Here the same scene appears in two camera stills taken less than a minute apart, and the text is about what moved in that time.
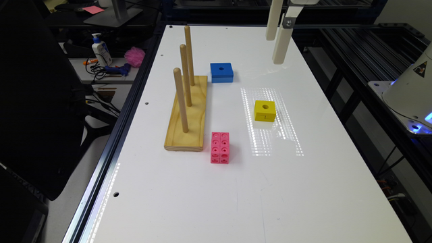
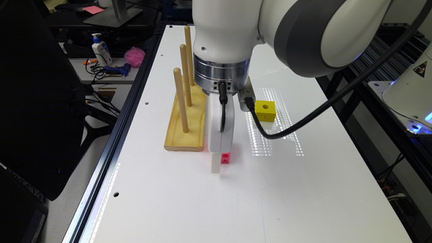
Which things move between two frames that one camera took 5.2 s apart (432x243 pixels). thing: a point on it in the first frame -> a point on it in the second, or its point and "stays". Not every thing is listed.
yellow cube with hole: x=264 y=111 stays
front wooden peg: x=181 y=94 stays
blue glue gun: x=123 y=69 stays
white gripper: x=289 y=23 -> x=220 y=142
